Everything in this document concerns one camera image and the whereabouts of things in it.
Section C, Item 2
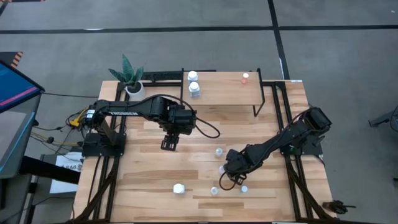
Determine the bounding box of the white paper sheet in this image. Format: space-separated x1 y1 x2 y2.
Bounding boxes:
49 151 84 194

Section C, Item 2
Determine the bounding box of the black floor cable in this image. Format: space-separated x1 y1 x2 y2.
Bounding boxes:
42 91 100 99

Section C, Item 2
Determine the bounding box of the yellow cable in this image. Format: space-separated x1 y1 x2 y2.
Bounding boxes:
30 107 90 147

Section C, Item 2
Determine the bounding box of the white plant pot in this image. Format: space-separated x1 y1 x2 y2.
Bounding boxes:
124 80 146 102

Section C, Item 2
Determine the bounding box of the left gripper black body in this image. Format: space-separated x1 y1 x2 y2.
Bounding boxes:
164 132 183 143

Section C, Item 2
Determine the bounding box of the black aluminium table frame rail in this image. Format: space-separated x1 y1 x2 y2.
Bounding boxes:
270 80 335 223
73 81 130 223

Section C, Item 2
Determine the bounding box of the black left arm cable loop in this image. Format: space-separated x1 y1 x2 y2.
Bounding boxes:
194 116 221 139

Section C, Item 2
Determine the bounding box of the black cart leg beam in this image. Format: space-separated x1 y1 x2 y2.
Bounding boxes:
19 155 81 185

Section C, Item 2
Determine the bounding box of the black clamp tool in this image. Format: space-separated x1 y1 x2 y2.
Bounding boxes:
322 200 357 215

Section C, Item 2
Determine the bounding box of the grey equipment cart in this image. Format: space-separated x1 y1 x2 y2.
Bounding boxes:
0 93 43 180

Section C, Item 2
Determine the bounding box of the black right arm cable loop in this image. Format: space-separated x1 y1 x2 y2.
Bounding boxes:
218 172 238 191

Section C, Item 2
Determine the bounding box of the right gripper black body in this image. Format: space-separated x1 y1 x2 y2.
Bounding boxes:
224 148 251 177

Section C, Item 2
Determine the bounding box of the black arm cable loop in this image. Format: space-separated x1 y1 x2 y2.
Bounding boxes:
194 116 221 139
218 172 238 191

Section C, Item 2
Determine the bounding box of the blue screen display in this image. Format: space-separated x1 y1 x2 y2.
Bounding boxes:
0 60 44 113

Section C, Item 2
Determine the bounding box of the clear bottle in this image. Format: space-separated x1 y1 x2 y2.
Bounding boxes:
188 81 201 99

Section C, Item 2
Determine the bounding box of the black perforated metal bar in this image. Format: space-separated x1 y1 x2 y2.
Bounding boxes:
143 70 184 82

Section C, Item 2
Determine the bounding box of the green snake plant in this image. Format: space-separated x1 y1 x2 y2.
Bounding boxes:
108 54 146 88

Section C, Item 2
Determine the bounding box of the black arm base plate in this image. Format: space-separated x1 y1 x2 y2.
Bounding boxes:
279 136 323 156
81 133 127 157

